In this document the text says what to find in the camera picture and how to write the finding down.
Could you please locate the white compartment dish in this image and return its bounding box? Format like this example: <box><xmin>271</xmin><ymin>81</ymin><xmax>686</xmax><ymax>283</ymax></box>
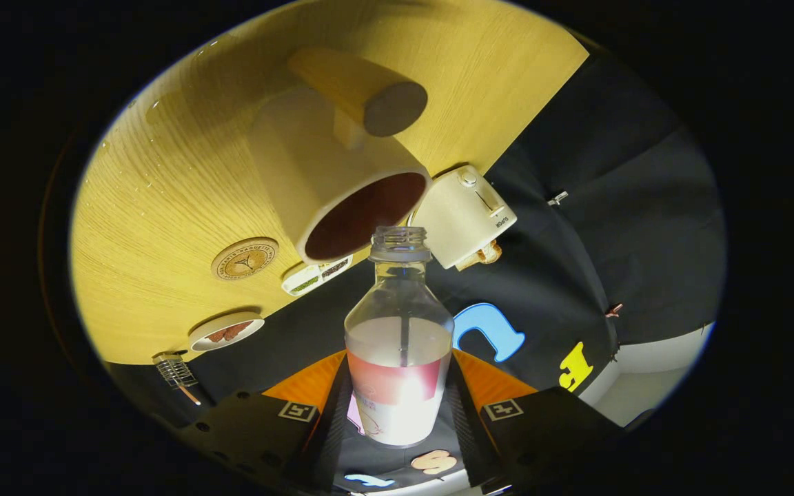
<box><xmin>281</xmin><ymin>255</ymin><xmax>354</xmax><ymax>297</ymax></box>

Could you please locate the wooden table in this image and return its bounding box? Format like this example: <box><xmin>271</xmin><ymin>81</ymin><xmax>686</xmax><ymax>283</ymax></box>
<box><xmin>70</xmin><ymin>0</ymin><xmax>589</xmax><ymax>364</ymax></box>

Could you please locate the white toaster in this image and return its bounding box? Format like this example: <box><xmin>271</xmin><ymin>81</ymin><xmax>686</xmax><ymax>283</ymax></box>
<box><xmin>411</xmin><ymin>164</ymin><xmax>518</xmax><ymax>270</ymax></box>

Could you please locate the round cork coaster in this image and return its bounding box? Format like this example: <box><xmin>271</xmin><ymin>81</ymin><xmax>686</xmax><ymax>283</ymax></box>
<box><xmin>211</xmin><ymin>237</ymin><xmax>280</xmax><ymax>281</ymax></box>

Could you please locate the black backdrop cloth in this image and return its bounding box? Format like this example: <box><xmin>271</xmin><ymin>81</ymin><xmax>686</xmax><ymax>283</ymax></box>
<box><xmin>104</xmin><ymin>52</ymin><xmax>727</xmax><ymax>493</ymax></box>

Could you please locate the clear juice bottle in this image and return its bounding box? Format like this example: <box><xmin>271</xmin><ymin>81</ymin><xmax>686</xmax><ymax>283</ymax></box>
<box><xmin>344</xmin><ymin>227</ymin><xmax>456</xmax><ymax>448</ymax></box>

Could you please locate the metal wire holder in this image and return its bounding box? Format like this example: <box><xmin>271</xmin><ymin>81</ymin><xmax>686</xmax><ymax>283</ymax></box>
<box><xmin>152</xmin><ymin>353</ymin><xmax>199</xmax><ymax>390</ymax></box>

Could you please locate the beige cup with wooden handle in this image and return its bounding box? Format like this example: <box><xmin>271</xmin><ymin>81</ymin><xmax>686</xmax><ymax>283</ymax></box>
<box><xmin>249</xmin><ymin>47</ymin><xmax>434</xmax><ymax>266</ymax></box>

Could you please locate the white round plate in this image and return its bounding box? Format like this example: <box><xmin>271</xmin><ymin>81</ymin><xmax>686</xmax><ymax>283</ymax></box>
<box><xmin>189</xmin><ymin>311</ymin><xmax>265</xmax><ymax>353</ymax></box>

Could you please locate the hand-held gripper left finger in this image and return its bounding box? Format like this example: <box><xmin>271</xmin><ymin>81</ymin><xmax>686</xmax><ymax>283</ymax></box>
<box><xmin>151</xmin><ymin>349</ymin><xmax>353</xmax><ymax>493</ymax></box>

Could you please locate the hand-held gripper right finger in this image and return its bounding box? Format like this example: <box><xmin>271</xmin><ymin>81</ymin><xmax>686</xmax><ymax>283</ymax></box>
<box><xmin>449</xmin><ymin>348</ymin><xmax>653</xmax><ymax>493</ymax></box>

